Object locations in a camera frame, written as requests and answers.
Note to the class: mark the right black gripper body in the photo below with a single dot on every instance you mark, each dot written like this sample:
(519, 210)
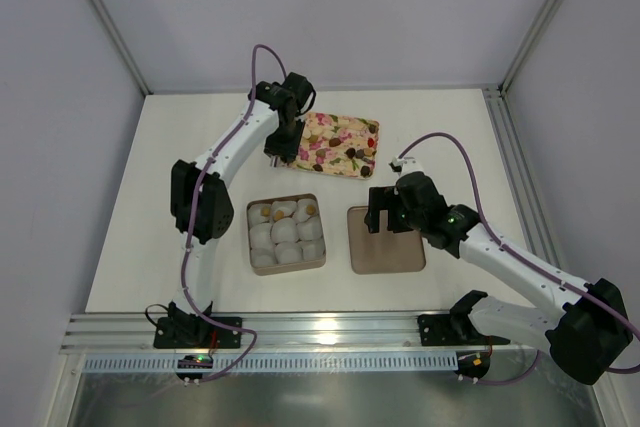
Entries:
(386, 210)

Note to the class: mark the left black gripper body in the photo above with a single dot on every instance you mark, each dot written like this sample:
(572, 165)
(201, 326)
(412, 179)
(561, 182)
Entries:
(282, 148)

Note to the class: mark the metal tongs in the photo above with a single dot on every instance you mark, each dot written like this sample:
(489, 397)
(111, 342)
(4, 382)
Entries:
(277, 161)

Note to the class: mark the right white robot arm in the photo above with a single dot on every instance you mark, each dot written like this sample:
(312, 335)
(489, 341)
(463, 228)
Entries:
(582, 326)

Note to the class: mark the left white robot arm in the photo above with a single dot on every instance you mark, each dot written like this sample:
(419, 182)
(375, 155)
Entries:
(200, 201)

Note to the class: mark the gold tin lid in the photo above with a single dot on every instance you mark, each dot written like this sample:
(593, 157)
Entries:
(384, 252)

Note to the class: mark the floral tray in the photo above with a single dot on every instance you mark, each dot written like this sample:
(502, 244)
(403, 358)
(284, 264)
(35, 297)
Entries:
(338, 145)

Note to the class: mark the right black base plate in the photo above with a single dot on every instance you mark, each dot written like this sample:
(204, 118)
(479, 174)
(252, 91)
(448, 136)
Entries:
(448, 330)

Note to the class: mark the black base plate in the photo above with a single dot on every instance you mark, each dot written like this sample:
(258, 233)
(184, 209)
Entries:
(192, 332)
(448, 330)

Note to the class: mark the right aluminium frame rail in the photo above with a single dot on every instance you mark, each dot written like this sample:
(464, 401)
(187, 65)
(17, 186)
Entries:
(535, 227)

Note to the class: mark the slotted cable duct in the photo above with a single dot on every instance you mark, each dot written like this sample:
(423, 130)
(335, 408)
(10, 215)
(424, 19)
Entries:
(274, 362)

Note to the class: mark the aluminium front rail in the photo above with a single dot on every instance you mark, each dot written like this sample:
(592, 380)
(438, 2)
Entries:
(130, 332)

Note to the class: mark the left aluminium frame post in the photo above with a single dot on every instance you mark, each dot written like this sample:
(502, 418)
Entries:
(118, 42)

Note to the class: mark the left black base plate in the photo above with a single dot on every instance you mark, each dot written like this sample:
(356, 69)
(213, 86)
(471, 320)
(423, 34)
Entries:
(192, 332)

